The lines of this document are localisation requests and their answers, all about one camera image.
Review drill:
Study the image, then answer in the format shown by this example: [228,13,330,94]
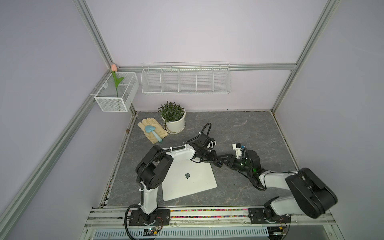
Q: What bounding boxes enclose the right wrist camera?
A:
[232,143,244,159]

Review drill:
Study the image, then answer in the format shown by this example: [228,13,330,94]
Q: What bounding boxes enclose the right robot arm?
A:
[219,148,338,223]

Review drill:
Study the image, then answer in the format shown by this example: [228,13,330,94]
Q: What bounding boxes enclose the white wire shelf basket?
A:
[141,62,232,95]

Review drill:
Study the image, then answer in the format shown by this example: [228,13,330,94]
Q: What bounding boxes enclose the aluminium front rail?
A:
[80,207,344,240]

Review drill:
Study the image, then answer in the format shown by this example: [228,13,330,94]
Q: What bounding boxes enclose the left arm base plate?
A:
[128,209,171,226]

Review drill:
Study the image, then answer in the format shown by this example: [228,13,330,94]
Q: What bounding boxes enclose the potted green plant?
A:
[158,101,186,134]

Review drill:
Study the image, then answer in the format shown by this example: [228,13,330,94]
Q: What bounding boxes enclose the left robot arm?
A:
[124,123,222,240]

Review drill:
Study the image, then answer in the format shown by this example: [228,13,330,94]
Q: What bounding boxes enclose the silver laptop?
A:
[162,160,217,201]

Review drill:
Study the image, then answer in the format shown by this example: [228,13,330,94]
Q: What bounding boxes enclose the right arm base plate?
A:
[248,208,291,224]

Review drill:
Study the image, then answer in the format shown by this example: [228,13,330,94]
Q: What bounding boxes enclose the blue garden trowel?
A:
[145,125,163,143]

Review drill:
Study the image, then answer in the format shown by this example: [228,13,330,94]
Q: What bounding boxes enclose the beige work glove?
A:
[138,118,169,144]

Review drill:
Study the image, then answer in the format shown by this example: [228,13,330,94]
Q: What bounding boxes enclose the white mesh wall box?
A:
[94,72,139,113]

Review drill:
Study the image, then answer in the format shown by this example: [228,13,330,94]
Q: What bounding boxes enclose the pink artificial tulip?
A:
[111,64,124,98]

